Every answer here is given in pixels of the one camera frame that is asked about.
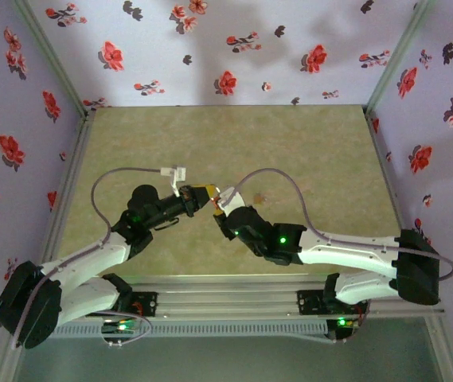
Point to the small orange block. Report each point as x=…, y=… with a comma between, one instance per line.
x=215, y=200

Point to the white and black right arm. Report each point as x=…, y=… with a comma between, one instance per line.
x=349, y=250

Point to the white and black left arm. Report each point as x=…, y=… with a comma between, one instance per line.
x=90, y=254

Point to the controller board with green light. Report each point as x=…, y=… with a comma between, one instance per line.
x=343, y=322
x=120, y=326

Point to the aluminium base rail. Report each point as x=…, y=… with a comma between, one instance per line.
x=226, y=294

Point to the aluminium table side rail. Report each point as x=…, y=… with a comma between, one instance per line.
x=75, y=159
x=383, y=159

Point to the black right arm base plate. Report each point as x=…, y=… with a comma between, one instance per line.
x=309, y=304

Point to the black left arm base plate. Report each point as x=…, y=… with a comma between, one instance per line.
x=146, y=304

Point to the aluminium frame post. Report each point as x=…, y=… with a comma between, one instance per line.
x=56, y=59
x=398, y=59
x=1, y=366
x=443, y=350

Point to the aluminium lower frame post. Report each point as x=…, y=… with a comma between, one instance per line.
x=443, y=350
x=1, y=366

